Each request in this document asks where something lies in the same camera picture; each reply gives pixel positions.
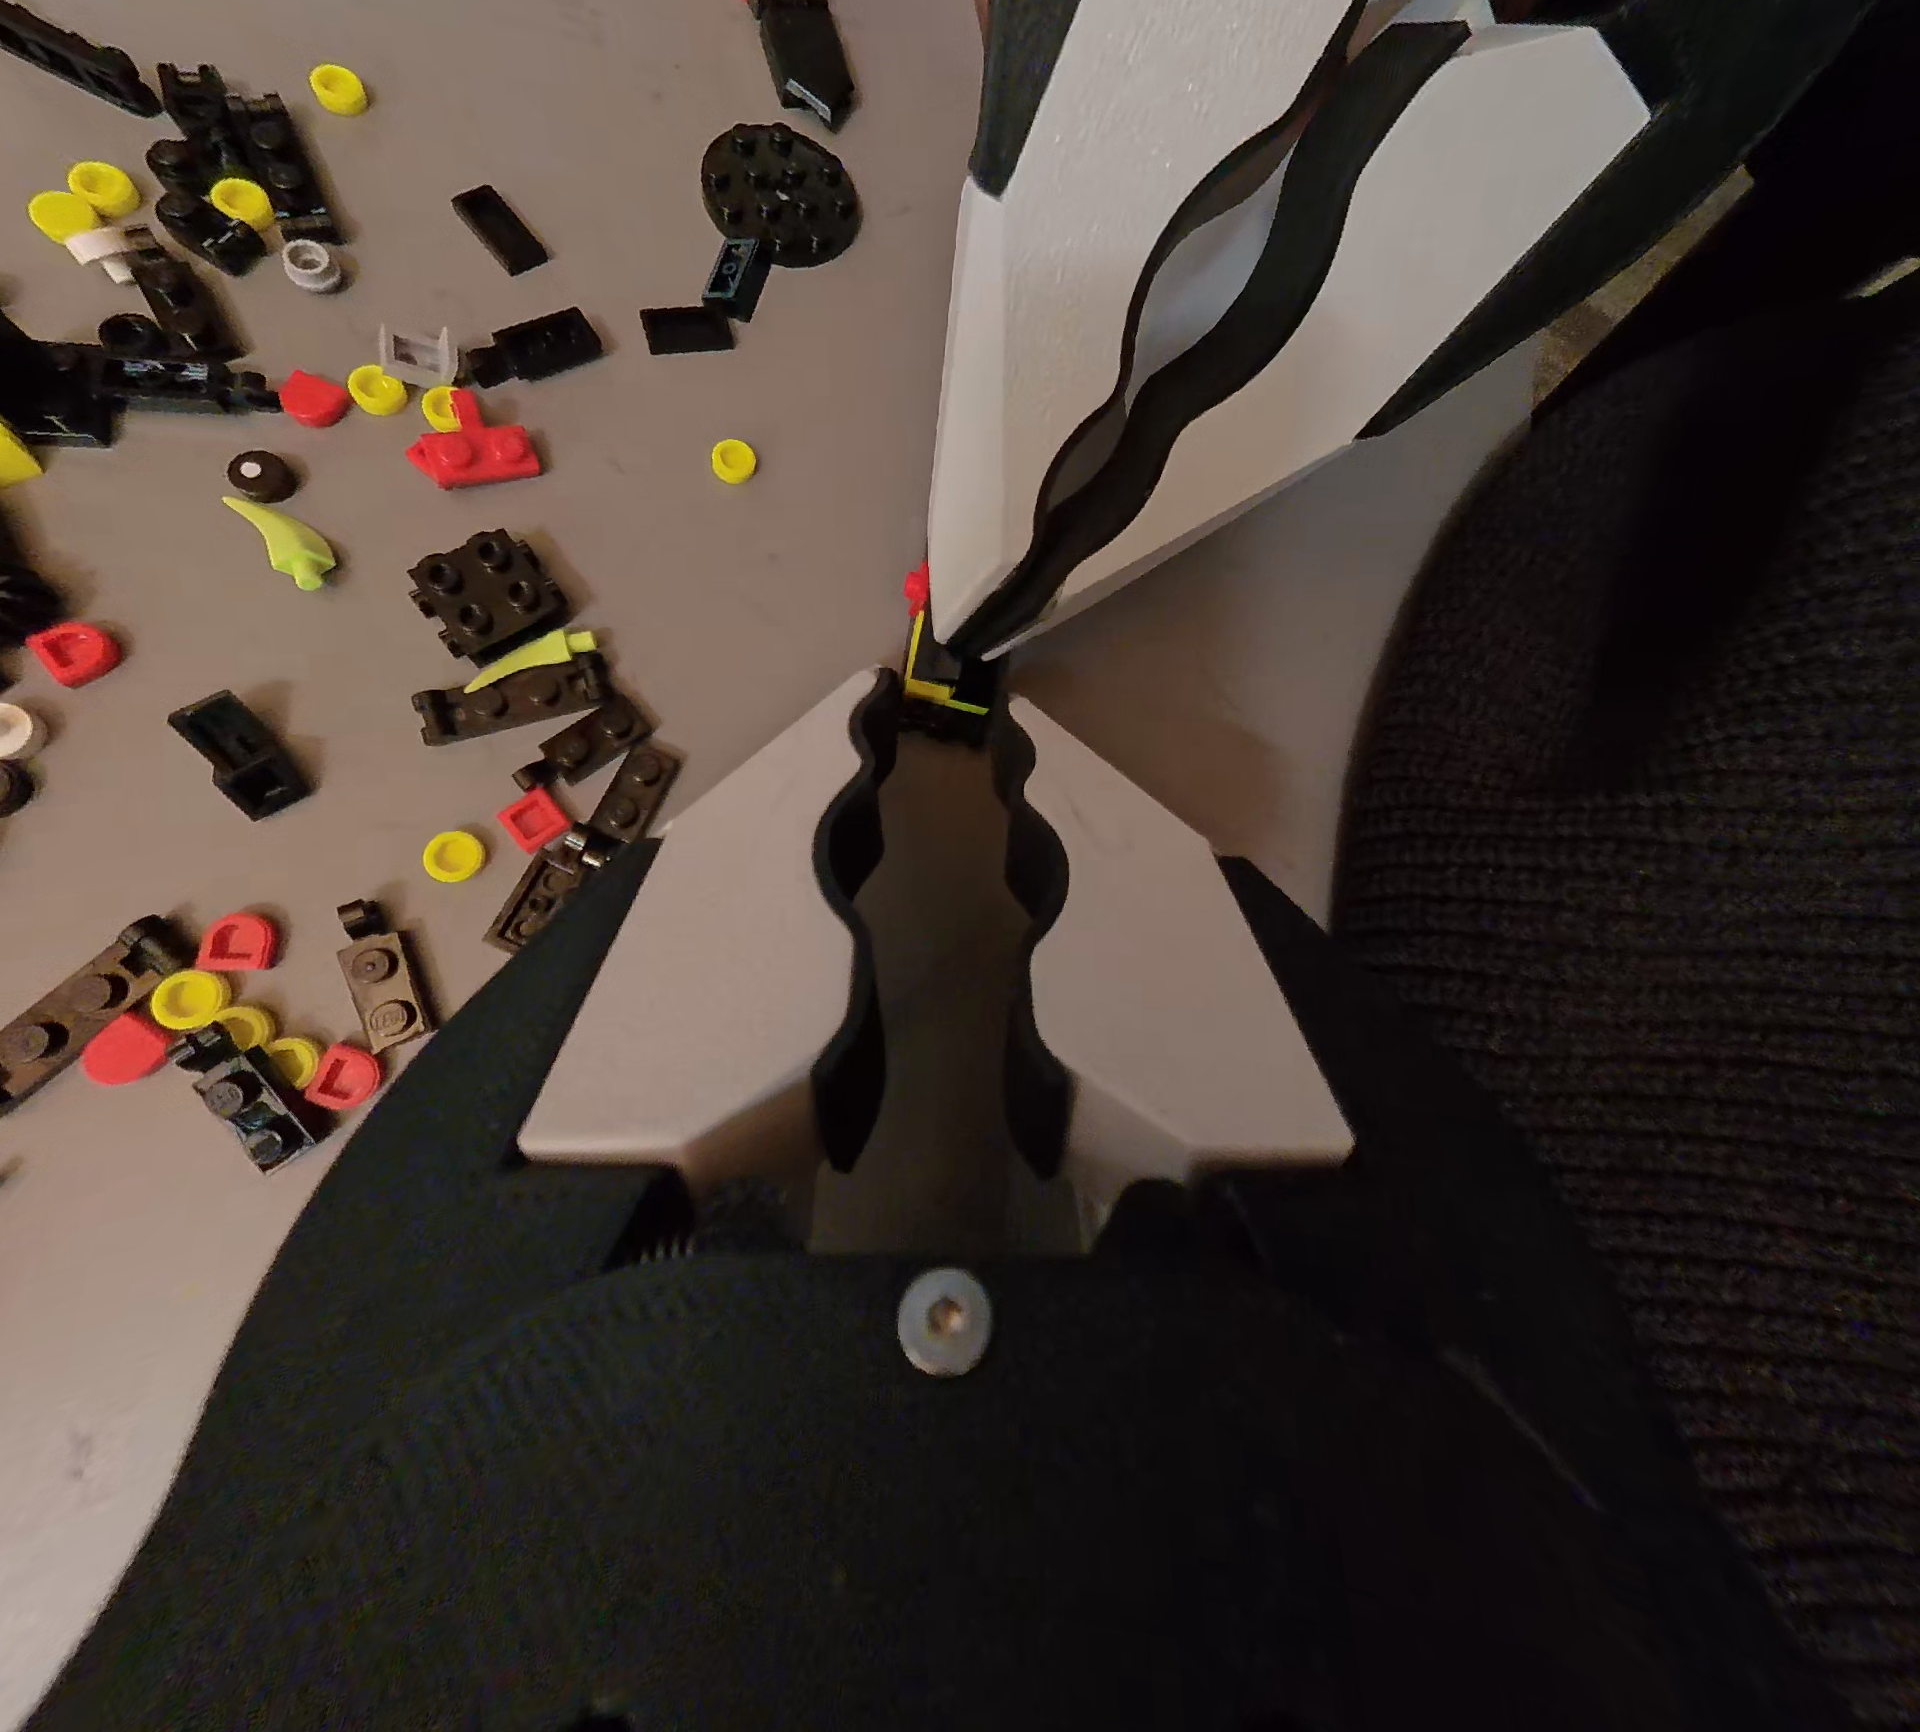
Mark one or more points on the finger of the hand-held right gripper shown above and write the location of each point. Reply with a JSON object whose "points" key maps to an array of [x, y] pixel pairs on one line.
{"points": [[1440, 202], [1140, 113]]}

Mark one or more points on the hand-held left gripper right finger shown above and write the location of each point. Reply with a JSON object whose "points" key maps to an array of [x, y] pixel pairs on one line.
{"points": [[1185, 997]]}

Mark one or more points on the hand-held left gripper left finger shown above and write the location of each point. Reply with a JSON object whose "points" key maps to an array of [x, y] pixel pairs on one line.
{"points": [[674, 982]]}

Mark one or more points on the small black red lego assembly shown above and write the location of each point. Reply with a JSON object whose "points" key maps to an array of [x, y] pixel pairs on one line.
{"points": [[938, 690]]}

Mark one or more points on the pile of lego pieces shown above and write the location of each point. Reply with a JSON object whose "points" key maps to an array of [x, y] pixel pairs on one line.
{"points": [[481, 593]]}

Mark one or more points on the black round lego plate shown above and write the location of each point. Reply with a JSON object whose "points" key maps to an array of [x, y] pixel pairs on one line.
{"points": [[780, 195]]}

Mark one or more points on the person's black knit sweater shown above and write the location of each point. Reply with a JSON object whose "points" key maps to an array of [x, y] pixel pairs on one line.
{"points": [[1651, 862]]}

